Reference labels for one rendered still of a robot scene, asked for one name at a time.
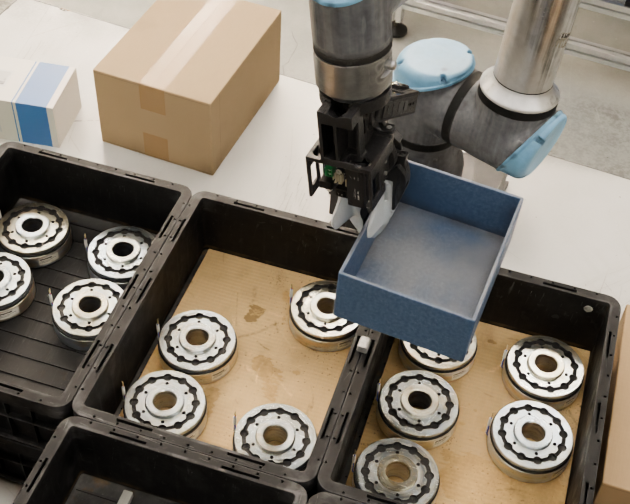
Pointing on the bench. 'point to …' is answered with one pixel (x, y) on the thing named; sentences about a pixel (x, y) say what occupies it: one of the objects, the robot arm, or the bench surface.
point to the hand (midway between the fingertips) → (370, 222)
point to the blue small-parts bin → (430, 262)
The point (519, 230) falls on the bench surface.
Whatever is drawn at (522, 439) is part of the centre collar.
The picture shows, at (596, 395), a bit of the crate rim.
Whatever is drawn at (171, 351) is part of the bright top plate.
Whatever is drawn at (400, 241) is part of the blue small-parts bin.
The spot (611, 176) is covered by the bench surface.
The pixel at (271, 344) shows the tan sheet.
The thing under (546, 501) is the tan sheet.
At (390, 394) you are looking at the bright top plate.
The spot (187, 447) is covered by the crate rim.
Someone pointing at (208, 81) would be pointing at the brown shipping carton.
